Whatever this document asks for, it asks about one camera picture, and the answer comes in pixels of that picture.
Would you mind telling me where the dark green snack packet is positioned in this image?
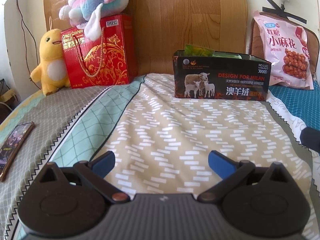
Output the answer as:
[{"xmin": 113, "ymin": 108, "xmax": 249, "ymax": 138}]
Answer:
[{"xmin": 184, "ymin": 44, "xmax": 215, "ymax": 57}]

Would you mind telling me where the light green snack packet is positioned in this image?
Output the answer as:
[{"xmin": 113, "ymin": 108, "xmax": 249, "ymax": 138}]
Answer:
[{"xmin": 212, "ymin": 51, "xmax": 242, "ymax": 59}]

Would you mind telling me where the patterned bed sheet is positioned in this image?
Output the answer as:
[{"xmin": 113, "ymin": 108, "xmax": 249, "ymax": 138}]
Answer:
[{"xmin": 1, "ymin": 74, "xmax": 319, "ymax": 239}]

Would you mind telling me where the smartphone in brown case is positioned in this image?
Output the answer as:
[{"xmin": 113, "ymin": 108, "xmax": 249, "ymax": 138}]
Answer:
[{"xmin": 0, "ymin": 122, "xmax": 35, "ymax": 182}]

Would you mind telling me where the pink fried twist bag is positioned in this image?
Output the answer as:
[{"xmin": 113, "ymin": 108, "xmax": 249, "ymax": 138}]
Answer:
[{"xmin": 253, "ymin": 12, "xmax": 313, "ymax": 90}]

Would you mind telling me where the black sheep print box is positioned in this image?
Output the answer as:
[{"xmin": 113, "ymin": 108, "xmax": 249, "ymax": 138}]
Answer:
[{"xmin": 172, "ymin": 50, "xmax": 271, "ymax": 101}]

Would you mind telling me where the yellow duck plush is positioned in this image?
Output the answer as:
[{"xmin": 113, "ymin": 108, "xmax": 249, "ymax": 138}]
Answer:
[{"xmin": 30, "ymin": 29, "xmax": 71, "ymax": 96}]

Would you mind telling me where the red gift box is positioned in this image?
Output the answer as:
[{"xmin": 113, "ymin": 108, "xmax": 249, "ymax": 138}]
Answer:
[{"xmin": 61, "ymin": 14, "xmax": 138, "ymax": 88}]

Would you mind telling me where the wooden headboard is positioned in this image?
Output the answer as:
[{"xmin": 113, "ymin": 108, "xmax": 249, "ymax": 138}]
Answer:
[{"xmin": 43, "ymin": 0, "xmax": 248, "ymax": 75}]

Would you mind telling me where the pink blue unicorn plush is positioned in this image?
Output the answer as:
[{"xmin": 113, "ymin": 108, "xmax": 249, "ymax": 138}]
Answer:
[{"xmin": 59, "ymin": 0, "xmax": 129, "ymax": 41}]

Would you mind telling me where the black wall cable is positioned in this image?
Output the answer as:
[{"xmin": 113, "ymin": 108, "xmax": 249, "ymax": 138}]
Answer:
[{"xmin": 13, "ymin": 0, "xmax": 43, "ymax": 63}]

